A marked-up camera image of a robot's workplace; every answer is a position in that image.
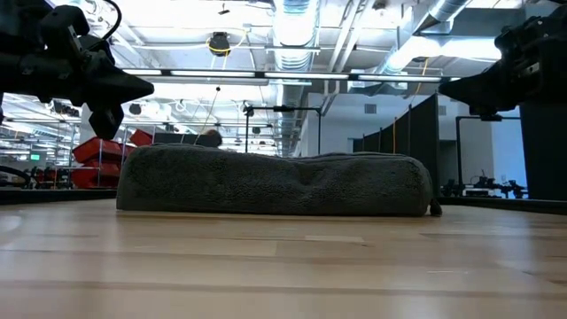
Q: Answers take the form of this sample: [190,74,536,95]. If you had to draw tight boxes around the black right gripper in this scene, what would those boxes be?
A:
[439,16,550,121]

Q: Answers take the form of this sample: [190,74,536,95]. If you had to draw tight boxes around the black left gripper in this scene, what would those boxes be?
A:
[37,4,155,141]

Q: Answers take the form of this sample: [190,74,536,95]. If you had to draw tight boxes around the dark grey fluffy towel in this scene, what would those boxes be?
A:
[115,142,443,218]

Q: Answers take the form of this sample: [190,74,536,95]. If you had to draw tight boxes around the red plastic bin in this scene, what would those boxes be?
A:
[73,136,136,165]
[129,128,155,147]
[70,167,120,190]

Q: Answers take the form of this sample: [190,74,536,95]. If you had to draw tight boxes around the black monitor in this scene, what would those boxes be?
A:
[152,131,209,146]

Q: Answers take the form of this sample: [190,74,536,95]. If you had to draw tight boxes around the row of black dividers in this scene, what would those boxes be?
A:
[353,92,440,198]

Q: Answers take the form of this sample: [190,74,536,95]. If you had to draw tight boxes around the black room divider panel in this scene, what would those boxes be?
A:
[518,100,567,201]

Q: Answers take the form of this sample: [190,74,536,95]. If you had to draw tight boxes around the black background robot rig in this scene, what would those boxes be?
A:
[441,175,529,199]

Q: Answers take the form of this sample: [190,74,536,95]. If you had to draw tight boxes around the long ceiling light fixture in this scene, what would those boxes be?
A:
[120,66,462,86]

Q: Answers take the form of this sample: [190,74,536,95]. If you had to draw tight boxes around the person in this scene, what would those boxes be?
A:
[201,128,223,149]

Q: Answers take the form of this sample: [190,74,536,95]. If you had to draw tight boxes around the black pipe frame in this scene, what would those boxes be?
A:
[454,113,523,190]

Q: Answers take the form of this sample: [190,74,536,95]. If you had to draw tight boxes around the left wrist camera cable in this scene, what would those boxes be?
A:
[99,0,123,42]

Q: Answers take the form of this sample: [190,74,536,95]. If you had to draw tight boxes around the silver ventilation duct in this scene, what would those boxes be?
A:
[270,0,321,157]
[376,0,473,76]

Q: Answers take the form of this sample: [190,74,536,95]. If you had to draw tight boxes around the black ceiling cord reel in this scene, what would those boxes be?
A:
[206,30,232,58]

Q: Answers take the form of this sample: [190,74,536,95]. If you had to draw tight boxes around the black metal stand frame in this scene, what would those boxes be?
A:
[243,104,322,156]

